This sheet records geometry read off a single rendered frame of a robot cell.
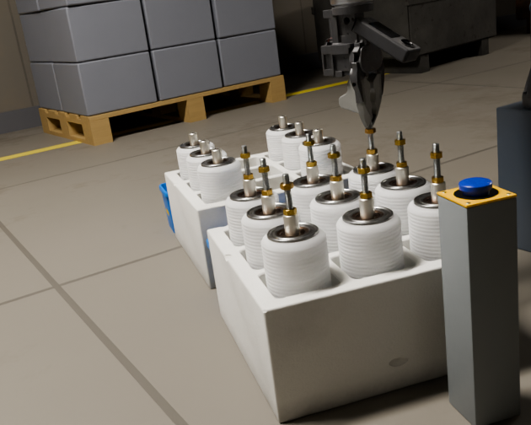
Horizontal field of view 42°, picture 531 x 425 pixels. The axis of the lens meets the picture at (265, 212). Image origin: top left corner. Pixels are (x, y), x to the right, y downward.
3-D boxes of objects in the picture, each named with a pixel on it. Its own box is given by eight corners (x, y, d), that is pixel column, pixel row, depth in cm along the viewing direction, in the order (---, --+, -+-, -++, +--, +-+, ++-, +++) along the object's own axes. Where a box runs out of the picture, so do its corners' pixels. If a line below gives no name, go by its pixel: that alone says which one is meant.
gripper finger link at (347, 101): (345, 126, 126) (342, 76, 124) (373, 127, 122) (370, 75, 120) (336, 130, 124) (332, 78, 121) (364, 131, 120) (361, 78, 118)
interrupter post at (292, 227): (286, 233, 100) (283, 211, 99) (303, 232, 100) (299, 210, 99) (283, 239, 98) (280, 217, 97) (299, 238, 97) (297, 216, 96)
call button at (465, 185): (480, 190, 88) (480, 174, 87) (499, 197, 84) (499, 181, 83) (453, 196, 87) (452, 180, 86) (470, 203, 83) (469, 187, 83)
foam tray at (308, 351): (401, 271, 142) (394, 188, 137) (517, 356, 106) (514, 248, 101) (220, 315, 134) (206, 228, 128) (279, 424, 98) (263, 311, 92)
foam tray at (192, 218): (311, 206, 192) (303, 143, 187) (374, 248, 156) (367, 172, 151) (175, 237, 182) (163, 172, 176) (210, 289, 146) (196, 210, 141)
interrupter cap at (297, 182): (286, 184, 126) (286, 180, 125) (323, 174, 128) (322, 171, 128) (303, 192, 119) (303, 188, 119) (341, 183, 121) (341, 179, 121)
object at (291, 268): (281, 329, 110) (267, 223, 104) (341, 328, 107) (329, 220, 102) (269, 360, 101) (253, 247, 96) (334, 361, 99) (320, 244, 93)
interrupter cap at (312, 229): (273, 227, 103) (272, 223, 103) (322, 225, 101) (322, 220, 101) (261, 245, 96) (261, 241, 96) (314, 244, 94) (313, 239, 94)
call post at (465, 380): (491, 389, 99) (485, 183, 89) (522, 415, 92) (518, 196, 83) (447, 402, 97) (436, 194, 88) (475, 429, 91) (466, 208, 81)
